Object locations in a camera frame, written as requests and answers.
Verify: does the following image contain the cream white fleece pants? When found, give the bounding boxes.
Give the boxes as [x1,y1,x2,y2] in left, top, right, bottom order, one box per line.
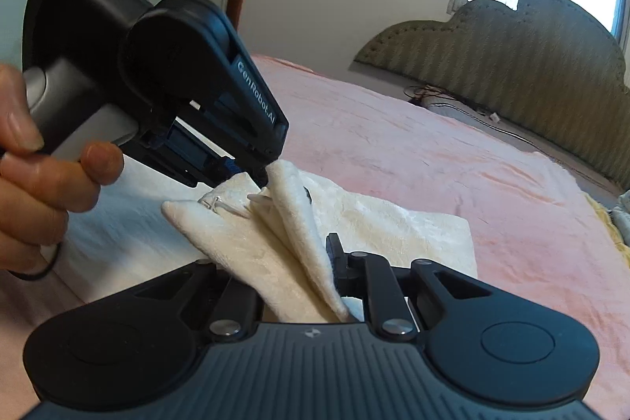
[54,160,477,323]

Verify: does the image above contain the person's left hand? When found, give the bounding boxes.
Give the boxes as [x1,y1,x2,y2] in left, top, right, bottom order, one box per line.
[1,65,124,274]

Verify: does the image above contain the pink fleece blanket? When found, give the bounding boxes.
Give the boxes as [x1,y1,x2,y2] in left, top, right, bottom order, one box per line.
[1,56,629,419]

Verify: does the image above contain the grey striped bed sheet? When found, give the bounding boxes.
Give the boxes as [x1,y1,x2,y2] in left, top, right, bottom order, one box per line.
[408,89,622,209]

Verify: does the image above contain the yellow blanket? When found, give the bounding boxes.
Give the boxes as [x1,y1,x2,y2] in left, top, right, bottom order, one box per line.
[585,193,629,260]

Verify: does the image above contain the folded white printed quilt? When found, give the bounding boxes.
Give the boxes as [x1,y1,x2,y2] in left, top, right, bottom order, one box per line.
[610,191,630,246]

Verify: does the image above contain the olive green padded headboard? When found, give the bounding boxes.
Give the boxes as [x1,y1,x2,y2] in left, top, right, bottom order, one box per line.
[354,0,629,188]

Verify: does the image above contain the black cable on bed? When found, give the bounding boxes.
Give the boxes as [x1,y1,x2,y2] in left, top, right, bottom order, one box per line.
[404,83,463,107]

